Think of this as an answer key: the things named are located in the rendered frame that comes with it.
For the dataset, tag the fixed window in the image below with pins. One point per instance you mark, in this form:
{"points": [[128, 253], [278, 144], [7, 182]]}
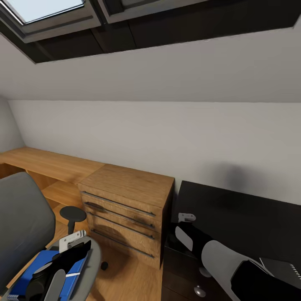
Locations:
{"points": [[52, 30]]}

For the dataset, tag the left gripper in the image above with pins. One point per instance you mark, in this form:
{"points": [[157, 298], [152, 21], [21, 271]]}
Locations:
{"points": [[75, 253]]}

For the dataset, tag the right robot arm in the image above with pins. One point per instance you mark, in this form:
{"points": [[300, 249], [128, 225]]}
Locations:
{"points": [[243, 278]]}

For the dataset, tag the folder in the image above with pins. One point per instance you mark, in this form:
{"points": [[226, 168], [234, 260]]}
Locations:
{"points": [[45, 256]]}

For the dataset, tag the swivel chair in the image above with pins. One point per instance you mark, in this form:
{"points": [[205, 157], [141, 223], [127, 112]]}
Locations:
{"points": [[28, 224]]}

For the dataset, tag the notebook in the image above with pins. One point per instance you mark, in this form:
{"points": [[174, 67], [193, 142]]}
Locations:
{"points": [[283, 271]]}

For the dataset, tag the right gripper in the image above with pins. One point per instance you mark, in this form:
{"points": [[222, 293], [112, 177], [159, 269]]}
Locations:
{"points": [[172, 227]]}

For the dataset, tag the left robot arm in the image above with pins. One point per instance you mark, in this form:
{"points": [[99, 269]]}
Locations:
{"points": [[48, 281]]}

